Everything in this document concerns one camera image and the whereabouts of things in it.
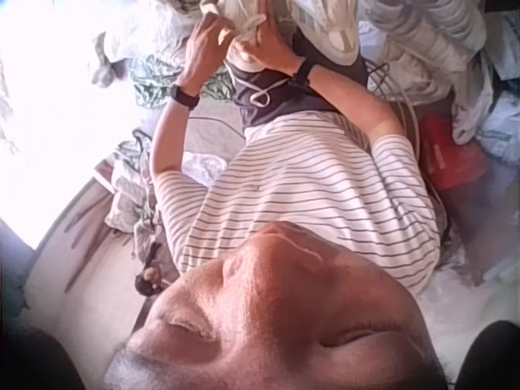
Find person's right hand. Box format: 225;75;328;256
234;6;306;79

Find green leaf print cloth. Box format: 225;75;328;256
128;52;233;111

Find white cable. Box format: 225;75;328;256
366;60;426;163

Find white sneaker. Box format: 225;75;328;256
201;0;362;74

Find grey crumpled cloth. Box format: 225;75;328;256
91;32;125;89

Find person's left hand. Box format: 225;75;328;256
181;16;239;95

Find red bag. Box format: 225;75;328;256
418;113;489;193

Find black wrist band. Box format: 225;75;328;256
288;58;319;89
167;83;201;111

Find small dark brown object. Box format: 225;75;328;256
133;263;164;298

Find crumpled patterned bedsheet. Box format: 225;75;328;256
103;128;166;261

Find heap of white clothes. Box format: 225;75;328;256
359;0;520;147

